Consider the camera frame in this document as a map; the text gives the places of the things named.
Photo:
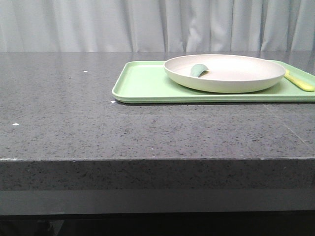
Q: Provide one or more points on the sage green plastic spoon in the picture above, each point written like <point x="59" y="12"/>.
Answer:
<point x="198" y="69"/>

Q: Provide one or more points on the cream round plate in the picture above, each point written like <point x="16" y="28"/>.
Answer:
<point x="227" y="73"/>

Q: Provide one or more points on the yellow plastic fork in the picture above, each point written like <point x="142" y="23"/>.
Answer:
<point x="298" y="82"/>

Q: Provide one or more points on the light green serving tray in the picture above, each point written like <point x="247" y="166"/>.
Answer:
<point x="147" y="82"/>

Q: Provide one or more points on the grey pleated curtain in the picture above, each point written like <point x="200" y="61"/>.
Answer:
<point x="156" y="25"/>

